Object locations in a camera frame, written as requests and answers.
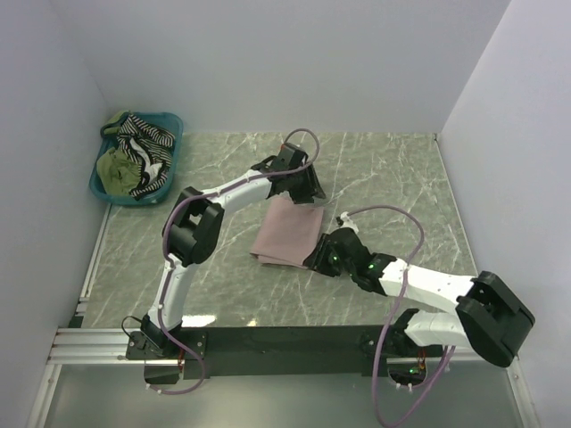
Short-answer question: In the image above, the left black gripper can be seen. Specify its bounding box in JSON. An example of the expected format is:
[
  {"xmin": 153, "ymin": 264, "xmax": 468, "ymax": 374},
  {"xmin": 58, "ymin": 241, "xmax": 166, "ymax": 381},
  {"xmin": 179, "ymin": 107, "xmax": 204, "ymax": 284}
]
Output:
[{"xmin": 287, "ymin": 162, "xmax": 326, "ymax": 205}]

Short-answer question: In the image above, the pink tank top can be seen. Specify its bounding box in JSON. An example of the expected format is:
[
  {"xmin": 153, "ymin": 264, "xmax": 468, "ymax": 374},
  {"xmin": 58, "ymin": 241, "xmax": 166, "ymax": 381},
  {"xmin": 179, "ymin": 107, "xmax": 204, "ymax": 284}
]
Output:
[{"xmin": 250, "ymin": 196, "xmax": 324, "ymax": 268}]

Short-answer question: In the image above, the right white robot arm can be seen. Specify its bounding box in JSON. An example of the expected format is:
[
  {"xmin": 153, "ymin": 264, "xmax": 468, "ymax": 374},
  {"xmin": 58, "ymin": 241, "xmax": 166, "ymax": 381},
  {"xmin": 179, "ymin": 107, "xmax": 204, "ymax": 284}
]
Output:
[{"xmin": 303, "ymin": 227, "xmax": 535, "ymax": 367}]

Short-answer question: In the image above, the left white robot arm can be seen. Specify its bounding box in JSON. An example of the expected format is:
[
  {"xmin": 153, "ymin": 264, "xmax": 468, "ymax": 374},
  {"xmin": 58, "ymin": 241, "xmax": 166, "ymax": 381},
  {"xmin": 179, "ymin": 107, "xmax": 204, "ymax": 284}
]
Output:
[{"xmin": 140, "ymin": 143, "xmax": 325, "ymax": 358}]

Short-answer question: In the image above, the black white striped tank top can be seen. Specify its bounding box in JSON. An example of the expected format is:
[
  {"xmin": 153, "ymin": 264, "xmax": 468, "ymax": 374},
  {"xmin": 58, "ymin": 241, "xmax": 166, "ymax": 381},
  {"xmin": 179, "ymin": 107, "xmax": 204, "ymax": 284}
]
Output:
[{"xmin": 117, "ymin": 113, "xmax": 176, "ymax": 200}]

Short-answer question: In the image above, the green tank top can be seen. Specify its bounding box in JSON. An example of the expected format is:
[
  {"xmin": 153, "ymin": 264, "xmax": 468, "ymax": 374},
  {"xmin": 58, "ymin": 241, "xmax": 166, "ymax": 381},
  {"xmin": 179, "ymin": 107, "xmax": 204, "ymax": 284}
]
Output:
[{"xmin": 95, "ymin": 111, "xmax": 141, "ymax": 196}]

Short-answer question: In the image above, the black base beam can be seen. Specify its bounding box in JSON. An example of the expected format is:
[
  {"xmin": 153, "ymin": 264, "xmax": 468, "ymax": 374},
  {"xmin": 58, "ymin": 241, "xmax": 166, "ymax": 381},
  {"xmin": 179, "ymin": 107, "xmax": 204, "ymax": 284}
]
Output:
[{"xmin": 125, "ymin": 325, "xmax": 447, "ymax": 383}]

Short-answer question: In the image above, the teal plastic basket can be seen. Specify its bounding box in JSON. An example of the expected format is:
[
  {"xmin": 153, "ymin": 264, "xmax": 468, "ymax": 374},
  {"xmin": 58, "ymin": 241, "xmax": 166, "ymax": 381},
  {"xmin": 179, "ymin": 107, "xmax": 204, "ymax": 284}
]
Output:
[{"xmin": 89, "ymin": 111, "xmax": 183, "ymax": 206}]

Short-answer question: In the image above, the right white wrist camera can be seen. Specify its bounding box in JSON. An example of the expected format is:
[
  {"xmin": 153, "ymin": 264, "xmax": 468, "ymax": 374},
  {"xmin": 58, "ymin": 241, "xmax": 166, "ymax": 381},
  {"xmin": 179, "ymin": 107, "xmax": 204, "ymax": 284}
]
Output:
[{"xmin": 335, "ymin": 211, "xmax": 359, "ymax": 234}]

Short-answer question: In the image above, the aluminium rail frame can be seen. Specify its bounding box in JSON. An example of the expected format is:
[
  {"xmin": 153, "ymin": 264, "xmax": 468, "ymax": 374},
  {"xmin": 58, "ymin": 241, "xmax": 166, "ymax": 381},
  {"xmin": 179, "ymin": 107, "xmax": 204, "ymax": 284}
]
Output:
[{"xmin": 26, "ymin": 204, "xmax": 536, "ymax": 428}]

